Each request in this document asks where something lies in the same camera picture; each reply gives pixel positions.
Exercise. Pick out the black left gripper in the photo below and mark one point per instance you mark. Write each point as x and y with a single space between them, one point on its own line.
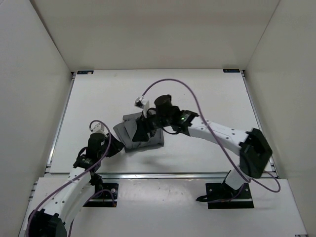
117 145

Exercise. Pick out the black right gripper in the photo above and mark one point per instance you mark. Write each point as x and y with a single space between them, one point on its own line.
144 128

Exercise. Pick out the grey pleated skirt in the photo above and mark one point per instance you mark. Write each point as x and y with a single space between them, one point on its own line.
126 130

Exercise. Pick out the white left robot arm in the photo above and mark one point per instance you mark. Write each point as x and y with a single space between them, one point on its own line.
54 216

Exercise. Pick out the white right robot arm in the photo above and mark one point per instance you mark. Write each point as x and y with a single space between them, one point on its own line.
251 147

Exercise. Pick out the blue right corner label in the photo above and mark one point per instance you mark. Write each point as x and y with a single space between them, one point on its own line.
231 70

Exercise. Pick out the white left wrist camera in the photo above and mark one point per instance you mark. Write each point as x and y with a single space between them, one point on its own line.
98 128

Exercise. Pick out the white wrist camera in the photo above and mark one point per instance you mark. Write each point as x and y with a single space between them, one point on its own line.
143 104
98 128

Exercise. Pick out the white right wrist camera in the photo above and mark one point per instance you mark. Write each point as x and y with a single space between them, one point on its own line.
143 104

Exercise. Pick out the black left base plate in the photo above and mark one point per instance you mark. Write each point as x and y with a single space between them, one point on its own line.
106 197

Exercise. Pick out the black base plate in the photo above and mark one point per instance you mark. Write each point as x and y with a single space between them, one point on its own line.
219 196
106 197

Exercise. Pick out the aluminium table edge rail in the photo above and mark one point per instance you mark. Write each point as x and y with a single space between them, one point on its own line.
220 175

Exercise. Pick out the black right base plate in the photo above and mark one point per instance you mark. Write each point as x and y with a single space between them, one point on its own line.
219 196

